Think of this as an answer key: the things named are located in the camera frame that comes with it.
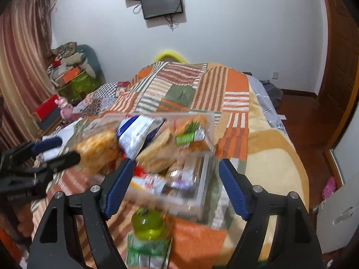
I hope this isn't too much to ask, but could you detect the grey plush toy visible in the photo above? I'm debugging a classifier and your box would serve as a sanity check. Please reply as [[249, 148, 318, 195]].
[[60, 44, 99, 79]]

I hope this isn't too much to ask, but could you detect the green white snack packet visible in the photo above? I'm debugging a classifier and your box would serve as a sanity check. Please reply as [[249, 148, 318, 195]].
[[126, 231, 173, 269]]

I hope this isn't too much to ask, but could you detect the red snack packet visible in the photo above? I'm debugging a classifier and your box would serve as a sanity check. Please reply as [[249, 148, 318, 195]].
[[123, 164, 161, 197]]

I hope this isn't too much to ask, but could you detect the clear plastic storage box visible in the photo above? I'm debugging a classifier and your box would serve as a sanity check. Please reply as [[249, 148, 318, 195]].
[[75, 111, 223, 222]]

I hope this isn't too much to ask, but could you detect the white plastic container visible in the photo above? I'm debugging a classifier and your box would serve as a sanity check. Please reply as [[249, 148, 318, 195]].
[[316, 177, 359, 254]]

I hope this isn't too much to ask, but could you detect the pale grey bedsheet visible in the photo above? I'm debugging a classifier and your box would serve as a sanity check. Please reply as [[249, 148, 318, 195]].
[[246, 74, 287, 135]]

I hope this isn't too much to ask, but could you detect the orange striped patchwork blanket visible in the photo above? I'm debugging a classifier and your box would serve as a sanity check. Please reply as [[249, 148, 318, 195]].
[[30, 61, 251, 269]]

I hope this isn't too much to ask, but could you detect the pink slipper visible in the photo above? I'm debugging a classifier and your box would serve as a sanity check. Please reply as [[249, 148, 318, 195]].
[[322, 176, 337, 200]]

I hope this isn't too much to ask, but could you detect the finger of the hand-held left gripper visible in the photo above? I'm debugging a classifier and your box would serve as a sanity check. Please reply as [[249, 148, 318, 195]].
[[2, 136, 64, 165], [33, 151, 82, 175]]

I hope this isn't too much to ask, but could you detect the checkered patchwork quilt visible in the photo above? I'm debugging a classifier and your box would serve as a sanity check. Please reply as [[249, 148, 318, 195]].
[[71, 81, 133, 119]]

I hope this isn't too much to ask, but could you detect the green label orange snack bag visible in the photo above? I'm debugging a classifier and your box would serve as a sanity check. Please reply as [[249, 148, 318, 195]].
[[172, 114, 217, 154]]

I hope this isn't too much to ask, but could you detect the red box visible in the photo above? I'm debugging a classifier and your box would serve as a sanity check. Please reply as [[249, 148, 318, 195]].
[[31, 94, 60, 121]]

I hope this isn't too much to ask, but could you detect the round cracker packet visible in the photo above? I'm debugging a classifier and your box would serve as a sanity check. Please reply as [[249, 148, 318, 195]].
[[136, 128, 180, 173]]

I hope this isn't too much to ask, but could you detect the small black monitor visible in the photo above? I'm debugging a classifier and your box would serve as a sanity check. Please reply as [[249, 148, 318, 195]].
[[140, 0, 185, 20]]

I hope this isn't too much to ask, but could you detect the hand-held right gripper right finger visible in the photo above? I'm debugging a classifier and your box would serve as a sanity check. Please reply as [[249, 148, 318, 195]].
[[218, 158, 323, 269]]

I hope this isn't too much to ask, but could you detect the beige fleece blanket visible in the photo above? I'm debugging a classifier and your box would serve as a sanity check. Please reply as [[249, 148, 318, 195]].
[[196, 61, 309, 269]]

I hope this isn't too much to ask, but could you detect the orange shoebox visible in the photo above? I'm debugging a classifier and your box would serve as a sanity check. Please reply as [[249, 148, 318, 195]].
[[54, 67, 82, 86]]

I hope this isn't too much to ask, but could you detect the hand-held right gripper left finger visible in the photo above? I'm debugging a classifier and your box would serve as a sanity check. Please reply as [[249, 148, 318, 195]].
[[26, 158, 135, 269]]

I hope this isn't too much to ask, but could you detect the grey bag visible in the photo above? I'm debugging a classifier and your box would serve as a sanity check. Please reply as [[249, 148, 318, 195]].
[[259, 80, 283, 110]]

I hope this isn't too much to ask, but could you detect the striped brown curtain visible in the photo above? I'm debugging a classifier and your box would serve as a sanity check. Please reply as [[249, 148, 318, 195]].
[[0, 0, 58, 152]]

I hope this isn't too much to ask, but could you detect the wooden room door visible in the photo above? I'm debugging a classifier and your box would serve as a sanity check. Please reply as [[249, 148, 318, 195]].
[[316, 0, 359, 147]]

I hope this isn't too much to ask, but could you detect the yellow hoop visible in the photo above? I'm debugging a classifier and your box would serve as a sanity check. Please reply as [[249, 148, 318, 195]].
[[153, 50, 187, 63]]

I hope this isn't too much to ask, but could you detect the pink plush toy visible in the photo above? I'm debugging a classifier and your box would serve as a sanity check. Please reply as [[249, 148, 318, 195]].
[[54, 96, 74, 120]]

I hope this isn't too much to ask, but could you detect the white cloth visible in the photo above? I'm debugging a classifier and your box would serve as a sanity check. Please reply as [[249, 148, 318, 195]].
[[39, 119, 85, 163]]

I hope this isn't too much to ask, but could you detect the blue white snack packet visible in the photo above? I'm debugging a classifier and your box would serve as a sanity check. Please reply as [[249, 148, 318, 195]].
[[116, 115, 166, 161]]

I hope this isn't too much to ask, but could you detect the patterned dark cloth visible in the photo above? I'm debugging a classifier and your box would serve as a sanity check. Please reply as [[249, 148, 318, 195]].
[[50, 42, 78, 58]]

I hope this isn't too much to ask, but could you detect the green patterned box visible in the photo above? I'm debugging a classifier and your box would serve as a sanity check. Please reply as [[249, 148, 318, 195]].
[[57, 71, 98, 105]]

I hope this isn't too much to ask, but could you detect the wooden nightstand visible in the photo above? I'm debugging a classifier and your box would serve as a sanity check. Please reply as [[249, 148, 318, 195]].
[[42, 118, 69, 136]]

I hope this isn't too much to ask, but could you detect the green jelly cup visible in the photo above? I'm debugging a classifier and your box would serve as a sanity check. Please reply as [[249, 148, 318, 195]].
[[131, 208, 165, 242]]

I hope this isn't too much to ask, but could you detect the grey box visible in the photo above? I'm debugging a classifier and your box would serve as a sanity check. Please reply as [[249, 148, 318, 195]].
[[36, 111, 64, 131]]

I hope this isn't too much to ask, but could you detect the white sliding wardrobe door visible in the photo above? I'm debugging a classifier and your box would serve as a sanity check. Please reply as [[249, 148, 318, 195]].
[[332, 122, 359, 186]]

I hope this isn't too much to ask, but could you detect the black monitor cable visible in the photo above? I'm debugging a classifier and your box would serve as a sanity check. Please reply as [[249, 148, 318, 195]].
[[165, 15, 180, 30]]

